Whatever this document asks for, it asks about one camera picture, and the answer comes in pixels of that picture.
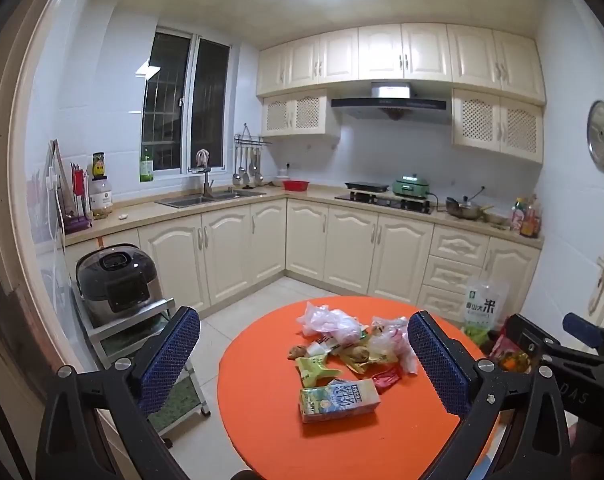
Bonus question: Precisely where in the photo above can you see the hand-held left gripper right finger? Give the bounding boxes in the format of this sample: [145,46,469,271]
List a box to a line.
[408,311,575,480]

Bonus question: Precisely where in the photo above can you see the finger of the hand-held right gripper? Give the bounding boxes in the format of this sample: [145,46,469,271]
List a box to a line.
[562,312,604,348]
[504,313,562,368]

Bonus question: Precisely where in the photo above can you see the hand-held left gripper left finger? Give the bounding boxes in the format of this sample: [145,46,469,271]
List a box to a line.
[36,306,201,480]

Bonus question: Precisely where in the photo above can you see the crinkled clear plastic wrapper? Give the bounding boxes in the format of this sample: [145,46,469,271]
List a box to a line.
[371,316,419,376]

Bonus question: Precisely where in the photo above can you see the small red wrapper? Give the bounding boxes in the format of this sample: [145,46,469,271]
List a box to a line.
[371,365,403,394]

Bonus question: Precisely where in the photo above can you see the gold snack wrapper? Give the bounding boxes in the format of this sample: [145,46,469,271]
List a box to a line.
[338,339,399,376]

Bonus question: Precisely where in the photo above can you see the green blue milk carton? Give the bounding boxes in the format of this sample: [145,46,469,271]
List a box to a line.
[298,378,381,424]

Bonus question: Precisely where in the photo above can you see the pink clear plastic bag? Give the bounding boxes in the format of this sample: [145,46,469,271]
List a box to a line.
[296,301,367,345]

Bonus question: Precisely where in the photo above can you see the green yellow snack wrapper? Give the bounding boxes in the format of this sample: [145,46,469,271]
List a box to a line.
[295,354,343,389]

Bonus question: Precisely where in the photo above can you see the small clear bag brown lump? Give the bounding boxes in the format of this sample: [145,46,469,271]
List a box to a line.
[288,341,333,362]

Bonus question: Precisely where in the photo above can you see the person's right hand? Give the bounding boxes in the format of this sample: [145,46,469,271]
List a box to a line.
[574,412,604,480]

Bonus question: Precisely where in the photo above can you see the metal shelf cart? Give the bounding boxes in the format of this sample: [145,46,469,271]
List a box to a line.
[72,296,213,450]

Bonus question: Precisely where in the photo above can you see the clear rice bag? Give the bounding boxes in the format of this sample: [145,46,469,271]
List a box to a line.
[462,279,510,347]

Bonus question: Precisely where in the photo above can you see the black rice cooker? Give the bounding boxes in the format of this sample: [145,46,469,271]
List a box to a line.
[76,243,159,328]

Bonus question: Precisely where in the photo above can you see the cream base cabinets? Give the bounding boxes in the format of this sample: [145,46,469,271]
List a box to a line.
[64,187,545,321]

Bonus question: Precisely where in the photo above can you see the metal wok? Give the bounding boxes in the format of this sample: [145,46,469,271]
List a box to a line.
[445,195,484,221]

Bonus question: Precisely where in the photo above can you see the steel double sink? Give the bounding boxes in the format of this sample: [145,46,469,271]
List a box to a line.
[155,187,267,209]

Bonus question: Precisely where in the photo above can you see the gas stove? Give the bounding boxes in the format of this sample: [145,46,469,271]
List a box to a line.
[334,191,433,213]

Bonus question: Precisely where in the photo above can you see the large clear jar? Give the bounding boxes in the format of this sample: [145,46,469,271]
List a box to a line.
[89,177,114,221]

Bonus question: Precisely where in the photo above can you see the green electric pot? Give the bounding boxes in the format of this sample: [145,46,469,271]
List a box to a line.
[393,174,430,197]

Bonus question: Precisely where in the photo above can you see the purple knife rack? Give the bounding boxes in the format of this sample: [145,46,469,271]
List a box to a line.
[63,162,94,235]

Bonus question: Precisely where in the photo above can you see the round metal lid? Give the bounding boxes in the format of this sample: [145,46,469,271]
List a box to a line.
[586,100,604,173]

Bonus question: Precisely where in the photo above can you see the large lattice door cabinet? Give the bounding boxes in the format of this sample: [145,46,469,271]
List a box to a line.
[452,87,545,163]

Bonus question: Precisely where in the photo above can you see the wooden cutting board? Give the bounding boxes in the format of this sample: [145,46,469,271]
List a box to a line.
[46,139,68,233]

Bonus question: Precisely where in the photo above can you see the sliding window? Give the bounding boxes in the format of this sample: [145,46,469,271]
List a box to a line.
[141,29,231,175]

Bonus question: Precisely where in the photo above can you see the black range hood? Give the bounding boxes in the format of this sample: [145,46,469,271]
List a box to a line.
[331,81,447,122]

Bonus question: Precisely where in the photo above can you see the small lattice door cabinet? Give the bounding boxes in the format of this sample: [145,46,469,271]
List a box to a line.
[261,89,341,137]

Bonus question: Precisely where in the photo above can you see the cream door handle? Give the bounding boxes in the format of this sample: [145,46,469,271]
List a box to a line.
[588,235,604,317]

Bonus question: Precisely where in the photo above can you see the wall utensil rack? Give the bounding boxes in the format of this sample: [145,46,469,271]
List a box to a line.
[233,122,273,148]

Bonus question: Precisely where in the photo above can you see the cream upper wall cabinets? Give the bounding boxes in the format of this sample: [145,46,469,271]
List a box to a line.
[256,22,547,106]

